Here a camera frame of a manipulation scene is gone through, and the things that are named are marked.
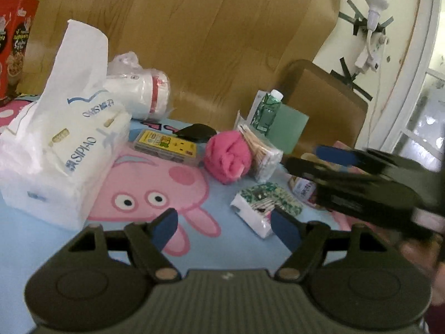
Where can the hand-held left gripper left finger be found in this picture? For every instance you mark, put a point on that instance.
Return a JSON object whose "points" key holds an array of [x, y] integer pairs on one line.
{"points": [[167, 225]]}

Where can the wood pattern wall sheet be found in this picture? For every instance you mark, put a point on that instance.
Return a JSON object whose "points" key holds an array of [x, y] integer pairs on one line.
{"points": [[208, 41]]}

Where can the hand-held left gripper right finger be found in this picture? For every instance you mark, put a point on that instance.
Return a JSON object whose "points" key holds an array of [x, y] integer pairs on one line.
{"points": [[284, 227]]}

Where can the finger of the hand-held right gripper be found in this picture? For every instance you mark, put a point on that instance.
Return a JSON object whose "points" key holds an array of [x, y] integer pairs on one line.
{"points": [[333, 155], [306, 168]]}

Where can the plastic bag of paper cups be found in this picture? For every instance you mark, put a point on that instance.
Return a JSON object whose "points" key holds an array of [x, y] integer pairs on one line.
{"points": [[139, 90]]}

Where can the snack cup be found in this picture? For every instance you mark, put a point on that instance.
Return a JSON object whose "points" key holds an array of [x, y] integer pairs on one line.
{"points": [[304, 189]]}

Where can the green paper sheet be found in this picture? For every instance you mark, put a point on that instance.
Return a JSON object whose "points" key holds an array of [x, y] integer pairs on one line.
{"points": [[290, 128]]}

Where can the brown chair back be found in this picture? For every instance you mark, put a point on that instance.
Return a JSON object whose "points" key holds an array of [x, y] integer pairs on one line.
{"points": [[323, 97]]}

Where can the white soft tissue pack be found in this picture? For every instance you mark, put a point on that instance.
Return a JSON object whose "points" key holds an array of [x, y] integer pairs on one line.
{"points": [[52, 167]]}

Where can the green drink carton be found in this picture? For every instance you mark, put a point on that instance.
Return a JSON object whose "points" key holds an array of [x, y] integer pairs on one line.
{"points": [[266, 111]]}

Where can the black hair clip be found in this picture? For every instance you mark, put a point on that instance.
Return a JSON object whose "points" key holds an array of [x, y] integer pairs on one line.
{"points": [[196, 132]]}

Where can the cartoon pig table cloth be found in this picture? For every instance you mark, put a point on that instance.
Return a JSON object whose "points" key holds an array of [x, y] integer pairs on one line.
{"points": [[215, 198]]}

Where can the red printed cereal box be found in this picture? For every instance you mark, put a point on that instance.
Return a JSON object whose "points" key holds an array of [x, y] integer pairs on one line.
{"points": [[14, 41]]}

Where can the cotton swab pack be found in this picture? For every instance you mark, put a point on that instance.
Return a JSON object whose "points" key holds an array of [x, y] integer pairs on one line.
{"points": [[260, 153]]}

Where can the yellow card box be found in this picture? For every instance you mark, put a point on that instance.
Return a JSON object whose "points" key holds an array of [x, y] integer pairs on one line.
{"points": [[163, 144]]}

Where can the white framed patterned window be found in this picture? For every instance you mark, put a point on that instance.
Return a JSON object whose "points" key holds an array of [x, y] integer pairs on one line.
{"points": [[417, 41]]}

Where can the pink towel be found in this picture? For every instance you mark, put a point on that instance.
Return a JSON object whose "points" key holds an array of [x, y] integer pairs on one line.
{"points": [[224, 156]]}

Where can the green patterned tissue packet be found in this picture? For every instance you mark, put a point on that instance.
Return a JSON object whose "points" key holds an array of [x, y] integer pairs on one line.
{"points": [[257, 198]]}

